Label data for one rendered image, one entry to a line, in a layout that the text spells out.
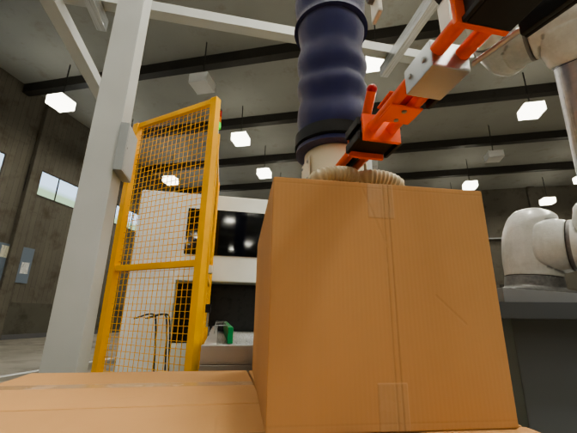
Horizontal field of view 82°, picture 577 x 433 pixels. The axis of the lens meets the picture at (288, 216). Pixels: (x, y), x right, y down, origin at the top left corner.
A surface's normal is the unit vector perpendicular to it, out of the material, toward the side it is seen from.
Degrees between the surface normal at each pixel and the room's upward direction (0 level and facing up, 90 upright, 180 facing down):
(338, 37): 77
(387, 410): 90
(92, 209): 90
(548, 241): 90
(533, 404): 90
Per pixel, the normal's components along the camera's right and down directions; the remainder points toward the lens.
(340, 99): -0.03, -0.50
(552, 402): -0.21, -0.29
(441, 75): -0.02, 0.96
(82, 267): 0.20, -0.28
